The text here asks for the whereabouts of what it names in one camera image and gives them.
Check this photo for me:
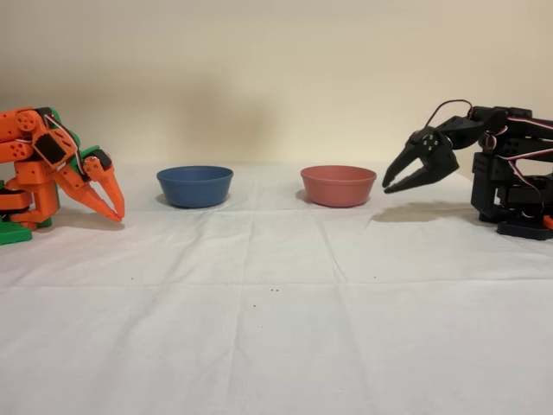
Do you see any black red servo cable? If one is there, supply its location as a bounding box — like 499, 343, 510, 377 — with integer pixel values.
40, 109, 87, 175

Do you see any red bowl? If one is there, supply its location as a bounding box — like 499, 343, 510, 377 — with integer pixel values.
300, 164, 378, 208

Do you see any red white servo cable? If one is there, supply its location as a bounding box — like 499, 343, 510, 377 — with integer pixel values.
429, 99, 475, 130

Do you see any white tablecloth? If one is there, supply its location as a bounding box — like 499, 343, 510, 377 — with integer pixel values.
0, 161, 553, 415

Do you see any blue bowl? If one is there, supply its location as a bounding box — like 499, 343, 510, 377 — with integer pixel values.
156, 165, 235, 208

